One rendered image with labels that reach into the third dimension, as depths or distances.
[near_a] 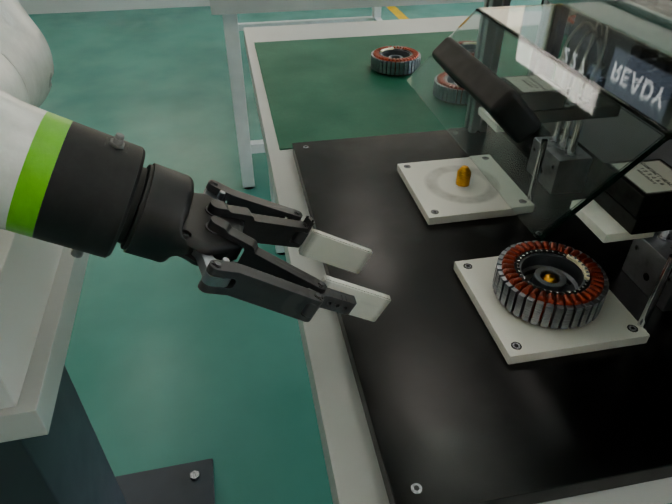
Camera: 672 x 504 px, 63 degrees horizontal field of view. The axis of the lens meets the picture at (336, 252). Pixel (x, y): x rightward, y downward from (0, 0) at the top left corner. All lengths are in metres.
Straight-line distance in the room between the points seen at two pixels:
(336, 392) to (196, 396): 1.01
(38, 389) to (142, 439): 0.89
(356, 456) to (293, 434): 0.92
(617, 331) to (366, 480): 0.29
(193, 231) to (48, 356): 0.26
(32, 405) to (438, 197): 0.54
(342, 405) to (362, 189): 0.36
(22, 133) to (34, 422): 0.30
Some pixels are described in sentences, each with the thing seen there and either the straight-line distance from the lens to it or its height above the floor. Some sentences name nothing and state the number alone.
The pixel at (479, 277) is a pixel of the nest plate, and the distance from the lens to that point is 0.64.
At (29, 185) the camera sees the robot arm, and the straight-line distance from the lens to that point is 0.42.
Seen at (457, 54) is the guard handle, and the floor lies 1.06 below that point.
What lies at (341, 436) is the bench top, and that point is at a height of 0.75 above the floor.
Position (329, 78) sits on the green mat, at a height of 0.75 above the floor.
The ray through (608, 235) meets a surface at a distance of 0.57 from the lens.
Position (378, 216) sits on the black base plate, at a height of 0.77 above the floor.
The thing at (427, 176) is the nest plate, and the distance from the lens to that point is 0.82.
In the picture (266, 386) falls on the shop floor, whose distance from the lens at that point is 1.52.
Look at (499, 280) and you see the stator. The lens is 0.60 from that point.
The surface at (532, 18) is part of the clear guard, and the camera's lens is 0.49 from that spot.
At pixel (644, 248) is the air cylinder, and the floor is 0.82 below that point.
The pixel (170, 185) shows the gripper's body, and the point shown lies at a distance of 0.44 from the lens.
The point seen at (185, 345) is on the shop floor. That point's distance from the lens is 1.67.
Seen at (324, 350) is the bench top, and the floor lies 0.75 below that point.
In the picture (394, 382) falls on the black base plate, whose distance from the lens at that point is 0.53.
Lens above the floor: 1.18
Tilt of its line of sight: 37 degrees down
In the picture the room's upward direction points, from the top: straight up
